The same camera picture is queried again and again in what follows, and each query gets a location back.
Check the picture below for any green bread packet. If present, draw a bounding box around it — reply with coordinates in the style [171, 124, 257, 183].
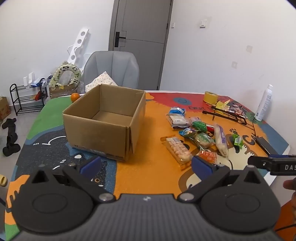
[191, 133, 216, 150]

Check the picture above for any dark green packet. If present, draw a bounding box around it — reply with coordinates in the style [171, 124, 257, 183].
[191, 121, 207, 132]

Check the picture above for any taped cardboard carton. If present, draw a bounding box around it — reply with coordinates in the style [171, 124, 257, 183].
[49, 83, 79, 100]

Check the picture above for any orange biscuit packet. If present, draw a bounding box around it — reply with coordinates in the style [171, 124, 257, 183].
[199, 150, 218, 164]

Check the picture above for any blue green packet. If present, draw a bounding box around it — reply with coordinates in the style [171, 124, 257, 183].
[179, 128, 199, 139]

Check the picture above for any black door handle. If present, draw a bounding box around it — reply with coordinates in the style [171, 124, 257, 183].
[114, 32, 127, 48]

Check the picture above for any panda print seat cushion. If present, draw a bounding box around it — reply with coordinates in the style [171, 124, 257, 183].
[49, 61, 82, 90]

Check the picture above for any dotted cream pillow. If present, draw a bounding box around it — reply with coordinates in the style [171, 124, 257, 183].
[85, 71, 118, 93]

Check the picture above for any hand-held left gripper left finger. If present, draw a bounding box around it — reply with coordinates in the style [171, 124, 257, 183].
[29, 156, 116, 204]

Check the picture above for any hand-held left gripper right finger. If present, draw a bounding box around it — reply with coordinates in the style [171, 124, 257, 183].
[177, 156, 264, 202]

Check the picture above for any clear tray of biscuits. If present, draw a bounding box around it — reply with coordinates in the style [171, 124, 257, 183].
[161, 137, 193, 171]

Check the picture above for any white board with holes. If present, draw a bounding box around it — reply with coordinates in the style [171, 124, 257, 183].
[67, 28, 90, 67]

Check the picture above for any grey door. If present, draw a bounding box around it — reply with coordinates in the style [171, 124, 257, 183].
[109, 0, 174, 91]

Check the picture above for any black sandal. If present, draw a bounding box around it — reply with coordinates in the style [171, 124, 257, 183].
[6, 127, 18, 146]
[2, 118, 17, 129]

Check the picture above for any cardboard box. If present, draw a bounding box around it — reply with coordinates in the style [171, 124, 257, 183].
[62, 84, 147, 161]

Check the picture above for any dark red packet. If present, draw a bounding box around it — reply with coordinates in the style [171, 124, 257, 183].
[229, 104, 248, 118]

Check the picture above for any clear pack of white cakes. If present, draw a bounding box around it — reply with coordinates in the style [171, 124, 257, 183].
[167, 115, 191, 129]

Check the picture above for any colourful cartoon mat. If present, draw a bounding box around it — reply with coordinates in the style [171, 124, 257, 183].
[5, 91, 289, 241]

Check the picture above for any blue white bag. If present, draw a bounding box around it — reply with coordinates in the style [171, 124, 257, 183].
[31, 78, 46, 88]

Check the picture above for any black wire stand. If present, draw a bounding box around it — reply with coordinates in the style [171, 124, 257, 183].
[202, 101, 255, 130]

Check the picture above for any white spray bottle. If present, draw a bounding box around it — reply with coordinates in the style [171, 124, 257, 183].
[254, 84, 274, 121]

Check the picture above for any yellow tape roll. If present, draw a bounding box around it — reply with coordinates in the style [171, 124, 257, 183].
[203, 91, 218, 105]

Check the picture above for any black shoe rack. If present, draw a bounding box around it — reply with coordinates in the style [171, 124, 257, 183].
[10, 79, 47, 116]

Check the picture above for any person's right hand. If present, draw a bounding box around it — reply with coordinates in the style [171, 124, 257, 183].
[283, 178, 296, 219]

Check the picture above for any blue white packet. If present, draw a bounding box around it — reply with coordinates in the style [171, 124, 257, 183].
[169, 107, 186, 116]

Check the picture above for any grey chair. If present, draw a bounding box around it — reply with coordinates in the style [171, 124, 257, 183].
[83, 51, 140, 93]

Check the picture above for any black power adapter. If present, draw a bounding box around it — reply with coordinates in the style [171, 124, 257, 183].
[256, 137, 278, 156]

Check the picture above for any small printed carton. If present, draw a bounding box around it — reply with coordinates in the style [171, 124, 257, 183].
[0, 97, 11, 120]

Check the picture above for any yellow packet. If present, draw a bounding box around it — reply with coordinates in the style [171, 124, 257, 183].
[216, 100, 231, 110]

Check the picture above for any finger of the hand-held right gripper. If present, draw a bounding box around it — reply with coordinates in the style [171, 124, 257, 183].
[247, 156, 271, 171]

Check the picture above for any black chunky shoe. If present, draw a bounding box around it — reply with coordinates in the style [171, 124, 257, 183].
[3, 144, 21, 157]

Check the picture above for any long white purple packet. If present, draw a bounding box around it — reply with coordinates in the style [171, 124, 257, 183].
[214, 124, 229, 157]

